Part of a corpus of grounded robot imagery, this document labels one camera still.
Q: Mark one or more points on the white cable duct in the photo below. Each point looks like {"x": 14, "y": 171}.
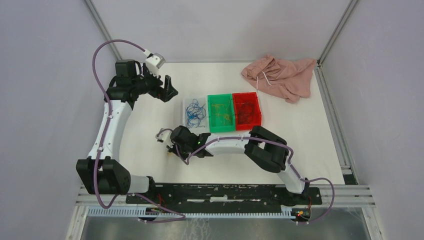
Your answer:
{"x": 145, "y": 212}

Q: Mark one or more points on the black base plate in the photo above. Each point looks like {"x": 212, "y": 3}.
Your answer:
{"x": 193, "y": 198}

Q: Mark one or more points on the green plastic bin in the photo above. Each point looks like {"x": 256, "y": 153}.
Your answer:
{"x": 221, "y": 113}

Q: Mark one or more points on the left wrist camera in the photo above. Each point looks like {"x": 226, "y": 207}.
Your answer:
{"x": 154, "y": 62}

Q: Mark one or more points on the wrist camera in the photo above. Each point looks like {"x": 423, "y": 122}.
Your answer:
{"x": 154, "y": 62}
{"x": 163, "y": 135}

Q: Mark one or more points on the pink cloth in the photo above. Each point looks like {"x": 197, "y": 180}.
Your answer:
{"x": 285, "y": 79}

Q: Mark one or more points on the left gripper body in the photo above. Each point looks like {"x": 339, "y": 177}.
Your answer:
{"x": 151, "y": 86}

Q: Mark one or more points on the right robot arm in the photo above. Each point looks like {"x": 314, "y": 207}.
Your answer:
{"x": 266, "y": 149}

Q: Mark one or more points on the clear plastic bin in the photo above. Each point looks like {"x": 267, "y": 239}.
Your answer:
{"x": 195, "y": 115}

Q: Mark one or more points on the red plastic bin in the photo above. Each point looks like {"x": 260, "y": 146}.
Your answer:
{"x": 247, "y": 110}

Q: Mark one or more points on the aluminium frame rail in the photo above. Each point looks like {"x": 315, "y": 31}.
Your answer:
{"x": 355, "y": 196}

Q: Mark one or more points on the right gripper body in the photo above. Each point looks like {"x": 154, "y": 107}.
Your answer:
{"x": 173, "y": 149}

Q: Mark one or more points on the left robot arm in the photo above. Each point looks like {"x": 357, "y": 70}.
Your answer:
{"x": 101, "y": 171}

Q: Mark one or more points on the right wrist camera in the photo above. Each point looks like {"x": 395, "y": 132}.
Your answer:
{"x": 163, "y": 135}

